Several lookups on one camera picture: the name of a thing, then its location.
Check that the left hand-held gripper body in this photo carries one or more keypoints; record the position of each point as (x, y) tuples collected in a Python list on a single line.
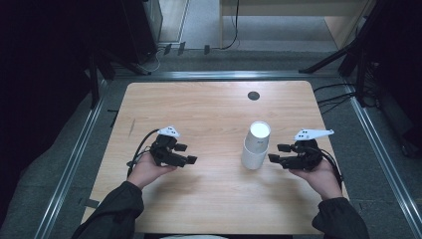
[(164, 151)]

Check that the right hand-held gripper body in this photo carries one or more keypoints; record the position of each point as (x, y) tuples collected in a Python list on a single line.
[(307, 156)]

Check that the white paper cup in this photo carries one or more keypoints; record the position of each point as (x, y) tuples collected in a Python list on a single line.
[(253, 161), (258, 139)]

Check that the person's left hand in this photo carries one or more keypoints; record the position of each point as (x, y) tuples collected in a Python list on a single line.
[(146, 171)]

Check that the person's right hand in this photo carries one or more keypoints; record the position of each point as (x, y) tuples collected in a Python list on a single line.
[(323, 181)]

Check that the black round table grommet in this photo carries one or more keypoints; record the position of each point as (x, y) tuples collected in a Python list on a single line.
[(253, 96)]

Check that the grey tape piece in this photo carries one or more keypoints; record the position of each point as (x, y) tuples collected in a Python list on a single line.
[(90, 203)]

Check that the black tripod stand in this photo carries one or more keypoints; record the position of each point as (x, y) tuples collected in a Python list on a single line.
[(96, 73), (360, 43)]

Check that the dark cabinet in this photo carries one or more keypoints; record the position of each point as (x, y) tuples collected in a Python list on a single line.
[(141, 26)]

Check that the light wooden shelf unit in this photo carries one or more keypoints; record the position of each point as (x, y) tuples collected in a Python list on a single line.
[(298, 8)]

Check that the aluminium floor rail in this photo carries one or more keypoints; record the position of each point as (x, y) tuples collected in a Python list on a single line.
[(71, 169), (225, 75), (386, 166)]

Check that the small black floor bracket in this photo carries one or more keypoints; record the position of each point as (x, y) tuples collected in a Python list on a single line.
[(167, 49), (181, 48), (206, 49)]

